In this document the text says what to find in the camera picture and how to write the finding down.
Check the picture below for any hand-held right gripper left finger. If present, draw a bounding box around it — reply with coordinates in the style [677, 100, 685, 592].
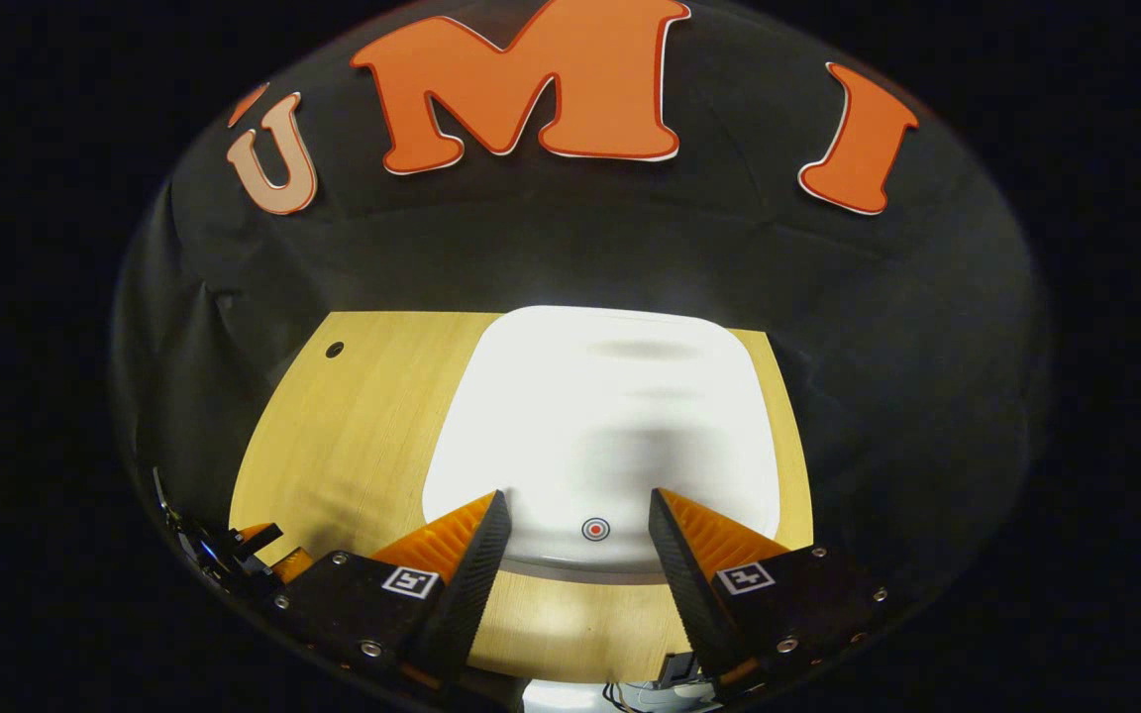
[273, 489, 514, 691]

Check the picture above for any white desktop garbage bin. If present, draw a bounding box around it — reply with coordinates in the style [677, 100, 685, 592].
[421, 305, 783, 577]

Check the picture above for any wooden desktop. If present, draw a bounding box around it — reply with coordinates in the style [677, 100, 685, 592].
[229, 311, 816, 687]

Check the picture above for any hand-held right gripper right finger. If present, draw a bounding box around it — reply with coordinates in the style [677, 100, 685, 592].
[647, 487, 894, 686]

